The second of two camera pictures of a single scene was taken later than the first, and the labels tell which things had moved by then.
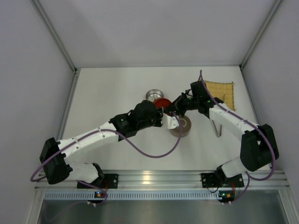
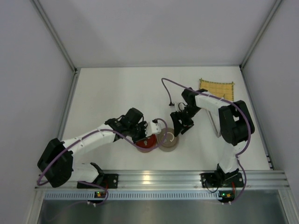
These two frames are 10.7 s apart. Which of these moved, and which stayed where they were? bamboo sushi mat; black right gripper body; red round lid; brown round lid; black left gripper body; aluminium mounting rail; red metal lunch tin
Moved: brown round lid; black left gripper body; red metal lunch tin; black right gripper body; red round lid
Stayed: aluminium mounting rail; bamboo sushi mat
